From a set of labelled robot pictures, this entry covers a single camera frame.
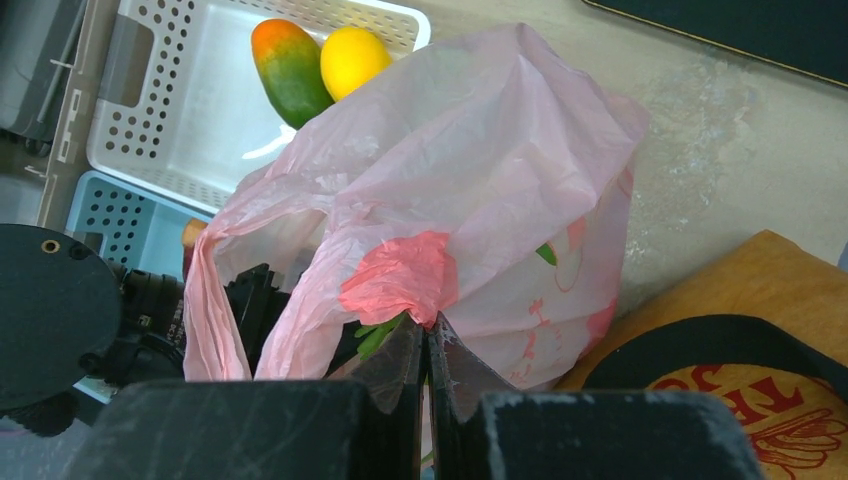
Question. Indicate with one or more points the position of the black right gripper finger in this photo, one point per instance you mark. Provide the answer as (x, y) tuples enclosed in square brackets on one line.
[(483, 428)]

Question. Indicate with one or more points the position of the orange green mango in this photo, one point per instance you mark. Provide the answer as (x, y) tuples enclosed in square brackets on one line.
[(287, 60)]

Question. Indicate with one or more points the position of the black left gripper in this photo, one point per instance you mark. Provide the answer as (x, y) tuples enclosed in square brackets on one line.
[(365, 425)]

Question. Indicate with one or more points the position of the blue perforated basket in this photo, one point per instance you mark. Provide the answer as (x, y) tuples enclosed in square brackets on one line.
[(139, 235)]

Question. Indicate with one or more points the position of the black tray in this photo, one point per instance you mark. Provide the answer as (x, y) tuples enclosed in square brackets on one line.
[(805, 36)]

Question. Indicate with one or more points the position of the white perforated basket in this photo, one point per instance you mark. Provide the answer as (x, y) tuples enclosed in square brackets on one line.
[(180, 108)]

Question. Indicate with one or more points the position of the grey plastic case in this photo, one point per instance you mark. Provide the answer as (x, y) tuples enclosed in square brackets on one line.
[(38, 42)]

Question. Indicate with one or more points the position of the brown Trader Joe's bag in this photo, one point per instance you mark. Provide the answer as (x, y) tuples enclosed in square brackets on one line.
[(764, 329)]

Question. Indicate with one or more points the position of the yellow lemon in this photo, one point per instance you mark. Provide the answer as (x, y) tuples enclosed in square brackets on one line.
[(350, 57)]

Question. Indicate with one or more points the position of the green leafy vegetable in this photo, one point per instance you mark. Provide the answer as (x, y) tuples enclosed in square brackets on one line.
[(373, 336)]

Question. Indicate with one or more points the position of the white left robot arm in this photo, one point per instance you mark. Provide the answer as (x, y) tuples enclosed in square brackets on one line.
[(66, 313)]

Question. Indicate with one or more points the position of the beige toolbox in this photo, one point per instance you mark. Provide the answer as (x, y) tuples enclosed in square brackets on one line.
[(38, 179)]

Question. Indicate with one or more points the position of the pink plastic grocery bag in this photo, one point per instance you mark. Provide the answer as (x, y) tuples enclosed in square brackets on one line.
[(480, 178)]

